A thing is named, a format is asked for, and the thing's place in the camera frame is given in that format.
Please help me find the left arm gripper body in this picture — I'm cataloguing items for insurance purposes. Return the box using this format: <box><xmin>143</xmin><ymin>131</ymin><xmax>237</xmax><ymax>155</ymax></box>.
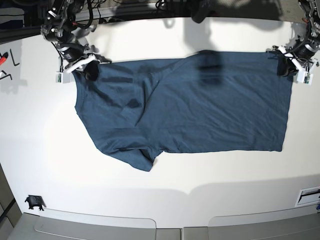
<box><xmin>271</xmin><ymin>41</ymin><xmax>320</xmax><ymax>71</ymax></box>

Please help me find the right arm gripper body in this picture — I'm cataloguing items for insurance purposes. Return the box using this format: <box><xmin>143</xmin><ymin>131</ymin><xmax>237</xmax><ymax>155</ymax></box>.
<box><xmin>58</xmin><ymin>43</ymin><xmax>112</xmax><ymax>73</ymax></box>

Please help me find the blue T-shirt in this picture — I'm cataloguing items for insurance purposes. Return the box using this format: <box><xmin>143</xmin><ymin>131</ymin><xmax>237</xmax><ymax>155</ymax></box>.
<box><xmin>73</xmin><ymin>51</ymin><xmax>293</xmax><ymax>172</ymax></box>

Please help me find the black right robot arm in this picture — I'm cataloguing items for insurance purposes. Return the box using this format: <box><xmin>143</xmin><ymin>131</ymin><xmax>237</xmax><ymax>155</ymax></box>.
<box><xmin>40</xmin><ymin>0</ymin><xmax>112</xmax><ymax>83</ymax></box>

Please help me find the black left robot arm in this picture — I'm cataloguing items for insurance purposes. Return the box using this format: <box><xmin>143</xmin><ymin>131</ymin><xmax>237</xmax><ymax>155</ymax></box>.
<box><xmin>271</xmin><ymin>0</ymin><xmax>320</xmax><ymax>84</ymax></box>

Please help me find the upper hex key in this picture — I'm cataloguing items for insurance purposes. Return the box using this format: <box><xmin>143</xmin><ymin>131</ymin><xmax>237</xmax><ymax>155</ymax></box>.
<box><xmin>9</xmin><ymin>48</ymin><xmax>20</xmax><ymax>67</ymax></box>

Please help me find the hex key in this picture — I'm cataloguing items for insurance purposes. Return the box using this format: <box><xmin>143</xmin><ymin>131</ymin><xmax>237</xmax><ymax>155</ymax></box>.
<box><xmin>9</xmin><ymin>48</ymin><xmax>20</xmax><ymax>67</ymax></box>
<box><xmin>0</xmin><ymin>70</ymin><xmax>13</xmax><ymax>81</ymax></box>

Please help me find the lower hex key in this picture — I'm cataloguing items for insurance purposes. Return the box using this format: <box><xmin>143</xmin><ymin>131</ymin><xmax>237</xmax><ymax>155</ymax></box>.
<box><xmin>0</xmin><ymin>70</ymin><xmax>13</xmax><ymax>81</ymax></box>

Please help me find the black table clip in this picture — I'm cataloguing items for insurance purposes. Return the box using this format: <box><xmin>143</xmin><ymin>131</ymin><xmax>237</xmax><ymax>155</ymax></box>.
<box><xmin>24</xmin><ymin>195</ymin><xmax>46</xmax><ymax>211</ymax></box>

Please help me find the right grey chair back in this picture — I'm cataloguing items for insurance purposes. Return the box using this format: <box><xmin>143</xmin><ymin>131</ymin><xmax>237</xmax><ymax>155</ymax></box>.
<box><xmin>181</xmin><ymin>205</ymin><xmax>320</xmax><ymax>240</ymax></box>

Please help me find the grey chair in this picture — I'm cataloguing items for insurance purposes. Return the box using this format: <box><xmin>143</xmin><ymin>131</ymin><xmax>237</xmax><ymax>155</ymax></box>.
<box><xmin>181</xmin><ymin>205</ymin><xmax>320</xmax><ymax>240</ymax></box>
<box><xmin>8</xmin><ymin>213</ymin><xmax>181</xmax><ymax>240</ymax></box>

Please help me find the left grey chair back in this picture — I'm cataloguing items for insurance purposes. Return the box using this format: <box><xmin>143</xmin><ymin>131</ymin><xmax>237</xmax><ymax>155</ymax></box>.
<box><xmin>8</xmin><ymin>213</ymin><xmax>181</xmax><ymax>240</ymax></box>

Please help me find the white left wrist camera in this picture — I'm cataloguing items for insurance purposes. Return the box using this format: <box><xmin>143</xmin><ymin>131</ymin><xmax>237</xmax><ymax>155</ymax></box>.
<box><xmin>296</xmin><ymin>70</ymin><xmax>314</xmax><ymax>85</ymax></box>

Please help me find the red handled tool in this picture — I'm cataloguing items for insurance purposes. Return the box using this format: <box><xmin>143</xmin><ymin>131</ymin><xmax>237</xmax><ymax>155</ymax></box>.
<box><xmin>0</xmin><ymin>52</ymin><xmax>9</xmax><ymax>65</ymax></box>

